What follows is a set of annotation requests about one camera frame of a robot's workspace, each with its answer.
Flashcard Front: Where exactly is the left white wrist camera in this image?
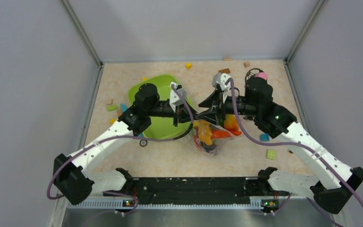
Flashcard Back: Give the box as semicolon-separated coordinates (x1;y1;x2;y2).
169;82;187;113

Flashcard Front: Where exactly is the orange toy carrot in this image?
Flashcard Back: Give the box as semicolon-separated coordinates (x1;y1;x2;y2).
212;130;242;139

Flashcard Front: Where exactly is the orange toy pastry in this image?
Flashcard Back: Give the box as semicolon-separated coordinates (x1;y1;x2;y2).
198;120;213;146

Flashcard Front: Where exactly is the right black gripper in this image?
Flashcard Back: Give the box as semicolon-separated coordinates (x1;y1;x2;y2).
196;87;259;125

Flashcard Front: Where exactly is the light green block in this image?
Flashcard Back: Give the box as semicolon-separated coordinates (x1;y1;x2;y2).
266;149;277;160

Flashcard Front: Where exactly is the small tan block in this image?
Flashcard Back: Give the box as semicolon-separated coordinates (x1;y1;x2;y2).
105;99;113;105

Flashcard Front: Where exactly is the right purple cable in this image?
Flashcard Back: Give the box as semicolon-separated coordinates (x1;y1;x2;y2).
226;78;363;227

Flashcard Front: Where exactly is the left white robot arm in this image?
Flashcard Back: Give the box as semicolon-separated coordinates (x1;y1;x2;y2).
50;82;194;205

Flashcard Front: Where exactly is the orange toy fruit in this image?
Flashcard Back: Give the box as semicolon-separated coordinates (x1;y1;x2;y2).
223;114;239;132

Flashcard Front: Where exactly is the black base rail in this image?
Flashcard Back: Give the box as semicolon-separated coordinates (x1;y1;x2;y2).
119;177;264;205

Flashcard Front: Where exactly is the brown toy brick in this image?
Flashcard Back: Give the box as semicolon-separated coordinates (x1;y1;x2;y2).
218;68;231;74

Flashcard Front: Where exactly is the green plastic bowl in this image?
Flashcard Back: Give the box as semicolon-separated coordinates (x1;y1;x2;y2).
127;74;191;139

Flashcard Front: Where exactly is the pink microphone on tripod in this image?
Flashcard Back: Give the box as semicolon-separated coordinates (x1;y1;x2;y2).
245;68;268;81

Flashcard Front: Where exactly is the clear zip top bag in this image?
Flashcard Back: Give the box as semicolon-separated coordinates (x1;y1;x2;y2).
190;114;242;156

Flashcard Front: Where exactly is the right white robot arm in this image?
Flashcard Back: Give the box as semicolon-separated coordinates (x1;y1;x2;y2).
198;74;363;214

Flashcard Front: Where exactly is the cyan toy piece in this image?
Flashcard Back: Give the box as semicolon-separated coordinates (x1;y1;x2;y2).
120;104;128;113

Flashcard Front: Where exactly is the blue toy block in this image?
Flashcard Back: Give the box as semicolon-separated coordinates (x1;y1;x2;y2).
259;133;270;142

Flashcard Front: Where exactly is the purple cable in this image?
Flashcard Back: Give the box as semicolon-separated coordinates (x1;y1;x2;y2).
226;78;363;227
46;84;195;200

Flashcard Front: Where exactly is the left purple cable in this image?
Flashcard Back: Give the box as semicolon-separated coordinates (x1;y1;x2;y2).
46;84;195;200

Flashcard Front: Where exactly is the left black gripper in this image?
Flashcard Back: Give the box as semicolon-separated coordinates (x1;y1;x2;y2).
147;100;199;126

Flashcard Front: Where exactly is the tan wooden block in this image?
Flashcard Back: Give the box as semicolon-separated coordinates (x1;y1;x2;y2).
244;61;251;68

